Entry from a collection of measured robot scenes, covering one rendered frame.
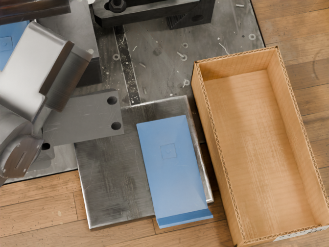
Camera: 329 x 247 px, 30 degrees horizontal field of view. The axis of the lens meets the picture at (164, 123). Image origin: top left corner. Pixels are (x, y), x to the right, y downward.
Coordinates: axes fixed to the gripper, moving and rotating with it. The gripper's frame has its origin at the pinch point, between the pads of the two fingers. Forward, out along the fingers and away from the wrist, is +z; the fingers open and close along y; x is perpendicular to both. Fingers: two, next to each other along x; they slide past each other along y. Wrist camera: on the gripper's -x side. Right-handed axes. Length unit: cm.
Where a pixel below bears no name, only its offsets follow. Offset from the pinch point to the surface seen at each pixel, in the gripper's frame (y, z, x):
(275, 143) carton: -11.0, 7.8, -34.5
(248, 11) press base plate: 8.0, 18.6, -36.8
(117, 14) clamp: 10.0, 13.4, -15.7
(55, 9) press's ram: 11.1, -1.8, -6.6
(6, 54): 6.9, 11.1, 0.0
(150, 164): -10.5, 7.6, -16.2
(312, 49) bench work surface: 0.9, 14.0, -44.4
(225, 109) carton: -5.4, 11.4, -28.9
